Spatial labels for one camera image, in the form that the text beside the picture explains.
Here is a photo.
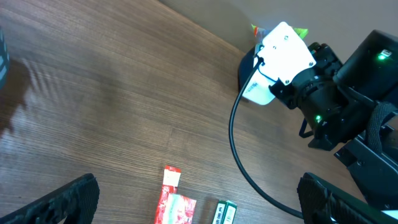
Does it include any red tissue packet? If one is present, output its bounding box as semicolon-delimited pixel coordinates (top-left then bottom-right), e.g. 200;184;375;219
161;194;197;224

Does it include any red stick sachet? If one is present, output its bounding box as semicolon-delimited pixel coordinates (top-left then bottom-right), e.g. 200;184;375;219
154;165;181;224

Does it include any green snack bag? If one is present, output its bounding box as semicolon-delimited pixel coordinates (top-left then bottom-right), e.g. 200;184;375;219
251;24;308;42

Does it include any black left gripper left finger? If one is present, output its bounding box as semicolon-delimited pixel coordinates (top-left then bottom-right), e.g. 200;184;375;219
1;173;100;224

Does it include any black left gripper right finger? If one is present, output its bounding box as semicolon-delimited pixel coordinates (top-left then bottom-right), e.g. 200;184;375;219
297;172;397;224

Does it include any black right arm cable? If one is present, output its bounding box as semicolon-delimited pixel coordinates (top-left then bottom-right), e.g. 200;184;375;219
228;56;304;220

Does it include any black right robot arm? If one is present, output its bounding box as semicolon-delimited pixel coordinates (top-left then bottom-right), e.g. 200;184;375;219
270;30;397;210

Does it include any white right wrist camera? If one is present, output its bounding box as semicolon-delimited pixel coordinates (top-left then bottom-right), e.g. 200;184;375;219
252;22;316;86

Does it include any white barcode scanner box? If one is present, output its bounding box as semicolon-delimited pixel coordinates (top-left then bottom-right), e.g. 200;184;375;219
238;44;275;105

